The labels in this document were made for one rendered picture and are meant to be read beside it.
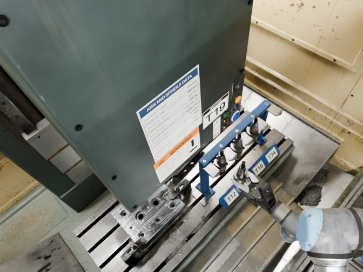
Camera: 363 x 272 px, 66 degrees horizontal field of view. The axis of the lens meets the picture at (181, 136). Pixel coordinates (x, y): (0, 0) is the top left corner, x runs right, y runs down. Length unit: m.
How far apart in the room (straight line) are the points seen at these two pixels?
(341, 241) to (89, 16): 0.81
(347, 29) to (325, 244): 0.89
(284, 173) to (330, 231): 0.96
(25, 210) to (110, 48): 1.87
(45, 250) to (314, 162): 1.65
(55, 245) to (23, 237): 0.28
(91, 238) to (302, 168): 1.24
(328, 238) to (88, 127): 0.69
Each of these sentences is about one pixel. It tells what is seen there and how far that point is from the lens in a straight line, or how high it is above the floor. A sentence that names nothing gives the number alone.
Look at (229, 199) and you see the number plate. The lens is 1.48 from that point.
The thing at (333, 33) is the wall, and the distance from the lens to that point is 1.46.
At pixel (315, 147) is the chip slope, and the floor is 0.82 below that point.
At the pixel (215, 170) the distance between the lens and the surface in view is 1.23.
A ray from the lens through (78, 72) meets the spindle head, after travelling 0.40.
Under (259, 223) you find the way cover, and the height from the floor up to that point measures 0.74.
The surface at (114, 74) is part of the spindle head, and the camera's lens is 0.44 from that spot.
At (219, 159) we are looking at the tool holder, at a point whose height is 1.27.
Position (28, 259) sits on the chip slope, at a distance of 1.93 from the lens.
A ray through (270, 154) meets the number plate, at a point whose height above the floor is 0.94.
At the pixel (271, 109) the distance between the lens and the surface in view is 1.43.
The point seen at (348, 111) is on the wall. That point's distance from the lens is 1.67.
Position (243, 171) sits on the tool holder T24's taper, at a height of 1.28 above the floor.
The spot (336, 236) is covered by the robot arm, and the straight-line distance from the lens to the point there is 0.91.
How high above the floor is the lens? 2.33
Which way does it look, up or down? 57 degrees down
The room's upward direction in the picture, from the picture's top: 10 degrees counter-clockwise
